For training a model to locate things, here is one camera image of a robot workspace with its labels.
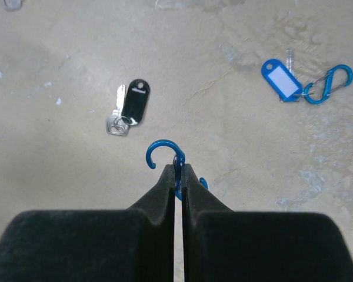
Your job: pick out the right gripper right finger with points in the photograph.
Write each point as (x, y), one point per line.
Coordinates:
(225, 245)

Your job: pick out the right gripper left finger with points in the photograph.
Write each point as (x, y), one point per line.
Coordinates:
(134, 244)

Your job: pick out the blue carabiner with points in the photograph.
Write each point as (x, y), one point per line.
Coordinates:
(176, 176)
(328, 88)

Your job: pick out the black tag key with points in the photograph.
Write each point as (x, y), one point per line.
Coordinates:
(131, 102)

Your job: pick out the blue tag key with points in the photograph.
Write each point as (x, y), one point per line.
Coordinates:
(281, 78)

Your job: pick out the red tag key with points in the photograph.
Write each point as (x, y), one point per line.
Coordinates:
(12, 5)

